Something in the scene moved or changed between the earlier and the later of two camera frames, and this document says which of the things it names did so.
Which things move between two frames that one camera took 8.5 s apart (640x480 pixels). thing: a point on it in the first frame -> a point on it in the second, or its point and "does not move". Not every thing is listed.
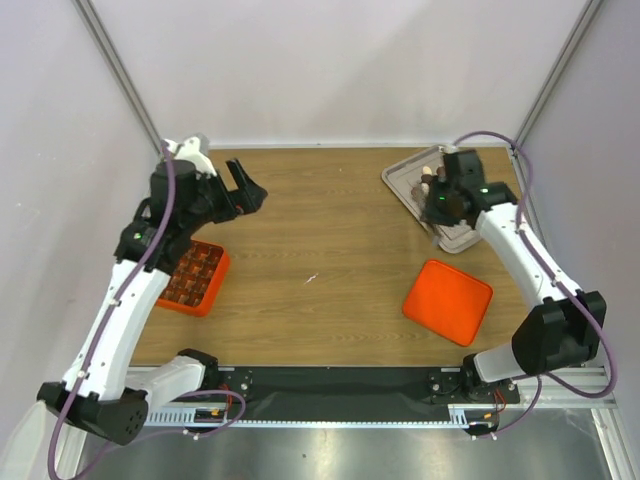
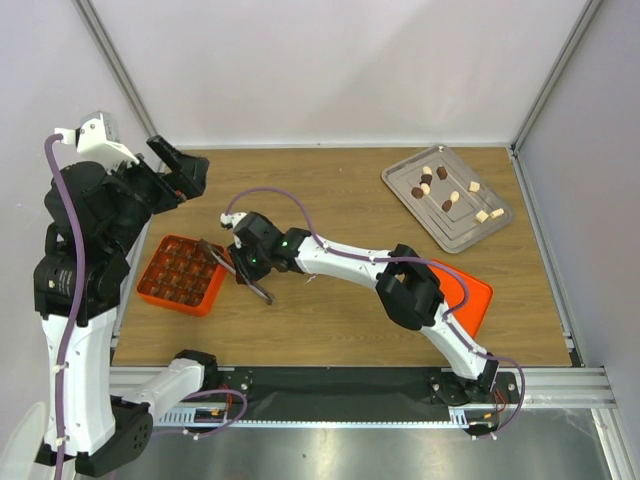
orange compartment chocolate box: [194, 286] does not move
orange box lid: [448, 302] does not move
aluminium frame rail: [555, 395] does not move
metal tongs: [445, 236] -> [259, 292]
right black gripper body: [437, 207] -> [253, 263]
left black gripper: [246, 199] -> [186, 181]
